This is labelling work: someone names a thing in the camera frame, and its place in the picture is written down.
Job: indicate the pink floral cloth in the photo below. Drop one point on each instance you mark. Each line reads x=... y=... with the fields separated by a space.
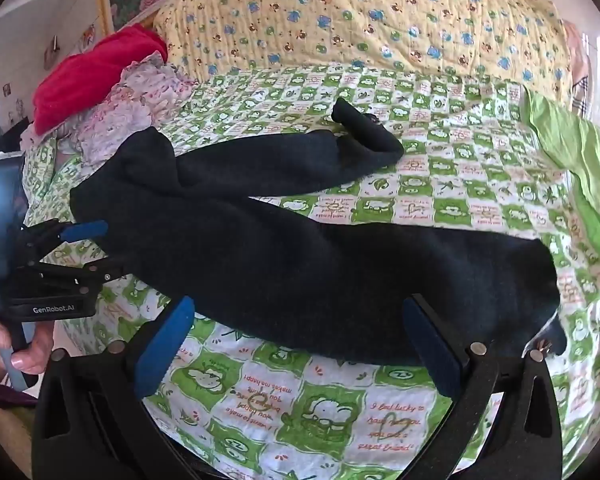
x=130 y=105

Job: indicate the person's left hand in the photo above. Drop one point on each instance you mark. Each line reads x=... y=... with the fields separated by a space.
x=36 y=355

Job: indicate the person's left forearm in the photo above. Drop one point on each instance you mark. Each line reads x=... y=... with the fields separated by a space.
x=0 y=394

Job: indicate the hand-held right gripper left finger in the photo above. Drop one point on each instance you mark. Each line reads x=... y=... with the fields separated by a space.
x=165 y=345

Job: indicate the pink plaid cloth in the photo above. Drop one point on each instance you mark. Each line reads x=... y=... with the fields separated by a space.
x=577 y=60

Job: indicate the black pants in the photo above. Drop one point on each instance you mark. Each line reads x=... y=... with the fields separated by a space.
x=280 y=270

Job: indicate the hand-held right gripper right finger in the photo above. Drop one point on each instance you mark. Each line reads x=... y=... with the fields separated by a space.
x=430 y=350

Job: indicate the yellow printed quilt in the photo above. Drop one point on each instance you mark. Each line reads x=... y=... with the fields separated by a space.
x=355 y=10

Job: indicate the green checked bed sheet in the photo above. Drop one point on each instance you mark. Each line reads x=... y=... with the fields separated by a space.
x=455 y=175

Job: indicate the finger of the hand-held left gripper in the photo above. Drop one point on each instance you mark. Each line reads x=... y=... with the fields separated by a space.
x=87 y=230
x=100 y=272

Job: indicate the red cloth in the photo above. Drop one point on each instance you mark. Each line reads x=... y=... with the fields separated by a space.
x=90 y=75

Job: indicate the plain green cloth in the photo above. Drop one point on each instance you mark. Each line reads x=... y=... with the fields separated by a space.
x=580 y=150

